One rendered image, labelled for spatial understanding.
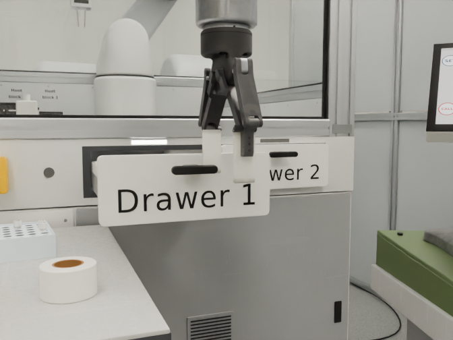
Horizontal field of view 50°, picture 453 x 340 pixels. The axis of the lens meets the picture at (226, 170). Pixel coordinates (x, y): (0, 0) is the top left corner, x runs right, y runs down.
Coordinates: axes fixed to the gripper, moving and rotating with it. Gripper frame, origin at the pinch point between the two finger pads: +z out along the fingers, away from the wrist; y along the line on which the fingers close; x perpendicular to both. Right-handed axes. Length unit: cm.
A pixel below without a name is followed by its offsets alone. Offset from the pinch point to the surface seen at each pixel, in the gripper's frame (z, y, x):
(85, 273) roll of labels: 11.5, -6.4, 20.9
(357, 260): 75, 173, -149
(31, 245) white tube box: 12.6, 15.0, 27.7
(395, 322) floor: 91, 121, -135
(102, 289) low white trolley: 14.9, -3.0, 18.7
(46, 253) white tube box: 14.0, 15.3, 25.5
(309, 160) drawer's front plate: 2, 40, -37
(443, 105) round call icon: -11, 28, -68
